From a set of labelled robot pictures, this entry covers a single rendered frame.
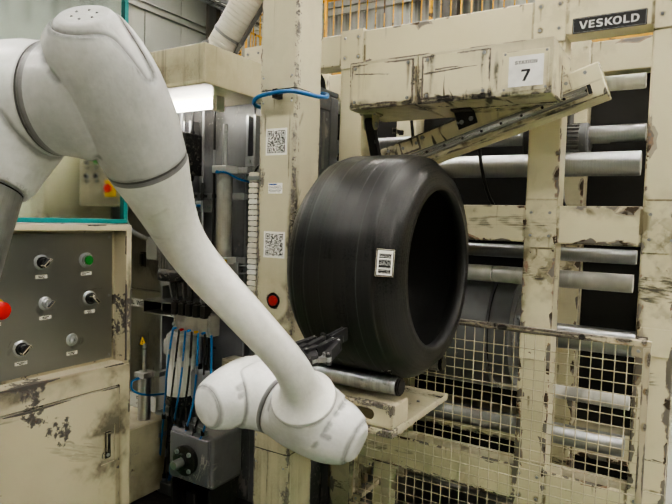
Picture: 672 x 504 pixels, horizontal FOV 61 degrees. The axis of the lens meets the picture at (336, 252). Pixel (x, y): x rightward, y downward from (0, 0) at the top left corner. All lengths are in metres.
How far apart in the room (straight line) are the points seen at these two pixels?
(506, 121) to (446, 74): 0.23
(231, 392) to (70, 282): 0.72
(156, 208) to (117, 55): 0.19
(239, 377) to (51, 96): 0.53
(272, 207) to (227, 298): 0.86
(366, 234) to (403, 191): 0.14
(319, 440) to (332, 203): 0.61
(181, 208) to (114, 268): 0.92
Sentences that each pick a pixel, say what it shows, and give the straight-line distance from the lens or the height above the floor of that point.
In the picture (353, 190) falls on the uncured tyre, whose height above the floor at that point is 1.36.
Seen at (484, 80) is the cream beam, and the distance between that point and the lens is 1.68.
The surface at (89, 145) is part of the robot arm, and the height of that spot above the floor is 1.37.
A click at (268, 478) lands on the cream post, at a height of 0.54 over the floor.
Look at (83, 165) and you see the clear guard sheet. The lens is 1.57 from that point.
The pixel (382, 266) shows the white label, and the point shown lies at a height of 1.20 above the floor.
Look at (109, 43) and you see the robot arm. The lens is 0.66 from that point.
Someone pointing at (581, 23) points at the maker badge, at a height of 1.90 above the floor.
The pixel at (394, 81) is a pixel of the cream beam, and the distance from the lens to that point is 1.78.
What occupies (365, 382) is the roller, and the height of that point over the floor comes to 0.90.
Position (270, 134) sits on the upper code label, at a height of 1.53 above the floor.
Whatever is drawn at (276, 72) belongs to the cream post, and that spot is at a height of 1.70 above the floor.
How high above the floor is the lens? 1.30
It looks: 3 degrees down
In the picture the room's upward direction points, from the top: 2 degrees clockwise
